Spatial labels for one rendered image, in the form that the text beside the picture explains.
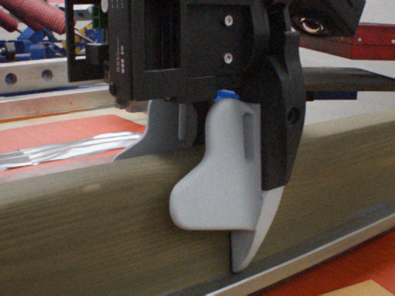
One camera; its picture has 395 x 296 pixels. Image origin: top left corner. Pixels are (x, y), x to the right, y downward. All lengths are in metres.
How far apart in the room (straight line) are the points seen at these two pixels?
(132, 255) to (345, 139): 0.15
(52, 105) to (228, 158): 0.65
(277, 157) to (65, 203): 0.10
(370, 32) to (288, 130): 1.06
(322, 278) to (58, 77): 0.69
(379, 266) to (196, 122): 0.17
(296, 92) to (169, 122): 0.08
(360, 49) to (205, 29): 1.08
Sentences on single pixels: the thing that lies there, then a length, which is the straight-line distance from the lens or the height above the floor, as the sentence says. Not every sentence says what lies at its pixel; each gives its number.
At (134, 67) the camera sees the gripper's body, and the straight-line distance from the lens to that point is 0.18.
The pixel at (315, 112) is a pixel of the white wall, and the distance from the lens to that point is 2.85.
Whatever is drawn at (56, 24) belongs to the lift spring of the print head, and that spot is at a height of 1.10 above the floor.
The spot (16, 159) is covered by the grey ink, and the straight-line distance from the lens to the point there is 0.59.
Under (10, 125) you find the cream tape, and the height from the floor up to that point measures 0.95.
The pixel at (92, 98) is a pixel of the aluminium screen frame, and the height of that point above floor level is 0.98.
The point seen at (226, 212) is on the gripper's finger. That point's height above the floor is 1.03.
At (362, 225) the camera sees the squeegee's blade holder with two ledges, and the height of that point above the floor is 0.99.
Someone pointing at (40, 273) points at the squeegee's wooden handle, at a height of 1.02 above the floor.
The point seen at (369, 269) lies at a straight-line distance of 0.35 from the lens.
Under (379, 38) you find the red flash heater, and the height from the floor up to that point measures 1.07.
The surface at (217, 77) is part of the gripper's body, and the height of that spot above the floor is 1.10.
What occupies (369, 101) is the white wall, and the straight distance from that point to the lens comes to 2.62.
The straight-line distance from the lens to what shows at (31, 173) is 0.55.
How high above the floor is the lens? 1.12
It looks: 16 degrees down
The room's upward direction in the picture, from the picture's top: straight up
